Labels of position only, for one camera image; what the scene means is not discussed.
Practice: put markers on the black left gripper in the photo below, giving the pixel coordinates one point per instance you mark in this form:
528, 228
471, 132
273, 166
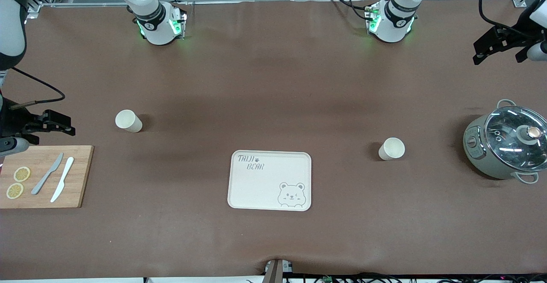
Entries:
514, 36

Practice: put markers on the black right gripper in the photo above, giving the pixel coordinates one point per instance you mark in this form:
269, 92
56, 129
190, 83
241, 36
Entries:
16, 122

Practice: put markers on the white IKEA cup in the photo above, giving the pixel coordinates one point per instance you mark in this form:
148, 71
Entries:
127, 120
391, 149

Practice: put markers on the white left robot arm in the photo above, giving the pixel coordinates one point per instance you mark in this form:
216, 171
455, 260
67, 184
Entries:
397, 18

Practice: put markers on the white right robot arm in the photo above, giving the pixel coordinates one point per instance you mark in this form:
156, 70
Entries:
154, 22

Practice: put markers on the gray plastic knife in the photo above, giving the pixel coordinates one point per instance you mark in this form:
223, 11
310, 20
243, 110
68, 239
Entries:
45, 178

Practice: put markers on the white plastic knife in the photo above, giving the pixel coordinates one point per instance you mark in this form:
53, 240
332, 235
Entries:
62, 180

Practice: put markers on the lemon slice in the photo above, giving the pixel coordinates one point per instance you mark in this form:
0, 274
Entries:
22, 174
15, 191

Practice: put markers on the wooden cutting board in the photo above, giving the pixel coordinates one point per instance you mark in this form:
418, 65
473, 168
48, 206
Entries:
77, 189

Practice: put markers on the glass pot lid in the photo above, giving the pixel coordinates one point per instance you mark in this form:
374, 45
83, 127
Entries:
513, 137

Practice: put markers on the green electric cooking pot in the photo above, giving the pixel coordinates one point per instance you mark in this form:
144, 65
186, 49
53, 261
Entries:
476, 154

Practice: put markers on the brown table cover sheet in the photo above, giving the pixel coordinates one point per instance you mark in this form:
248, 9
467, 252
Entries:
171, 240

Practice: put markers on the cream tray with bear print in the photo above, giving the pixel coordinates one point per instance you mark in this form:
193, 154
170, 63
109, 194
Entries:
265, 189

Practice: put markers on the metal table edge bracket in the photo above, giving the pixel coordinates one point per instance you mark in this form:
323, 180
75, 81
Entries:
273, 272

